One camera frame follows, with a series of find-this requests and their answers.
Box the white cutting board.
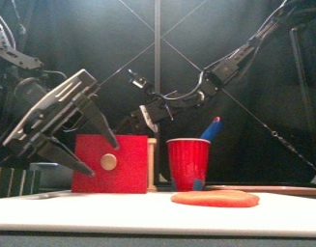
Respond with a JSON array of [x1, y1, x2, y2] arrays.
[[0, 190, 316, 239]]

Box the brown wooden board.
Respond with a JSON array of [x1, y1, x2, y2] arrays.
[[204, 184, 316, 197]]

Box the thin steel brace wire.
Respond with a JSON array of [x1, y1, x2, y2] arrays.
[[96, 0, 209, 88], [116, 0, 316, 177]]

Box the red plastic cup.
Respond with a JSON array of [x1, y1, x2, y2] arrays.
[[165, 138, 212, 193]]

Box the blue tool with red tip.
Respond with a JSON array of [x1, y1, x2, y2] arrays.
[[199, 116, 224, 143]]

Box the flat orange dough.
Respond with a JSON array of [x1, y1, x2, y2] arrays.
[[170, 189, 261, 208]]

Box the light wooden drawer cabinet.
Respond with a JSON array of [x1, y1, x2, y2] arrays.
[[146, 137, 158, 193]]

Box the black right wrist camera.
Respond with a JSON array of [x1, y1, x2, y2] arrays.
[[126, 69, 157, 95]]

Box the green white striped block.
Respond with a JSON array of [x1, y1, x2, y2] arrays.
[[0, 166, 43, 200]]

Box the grey vertical frame pole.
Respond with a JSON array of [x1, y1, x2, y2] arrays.
[[153, 0, 162, 96]]

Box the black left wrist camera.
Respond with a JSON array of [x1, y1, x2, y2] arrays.
[[12, 76, 53, 109]]

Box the red front wooden drawer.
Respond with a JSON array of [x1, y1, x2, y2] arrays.
[[71, 134, 150, 195]]

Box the black metal frame post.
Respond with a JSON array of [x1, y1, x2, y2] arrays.
[[289, 24, 316, 143]]

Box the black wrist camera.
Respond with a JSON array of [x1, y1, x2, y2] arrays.
[[126, 69, 157, 95], [12, 76, 53, 109]]

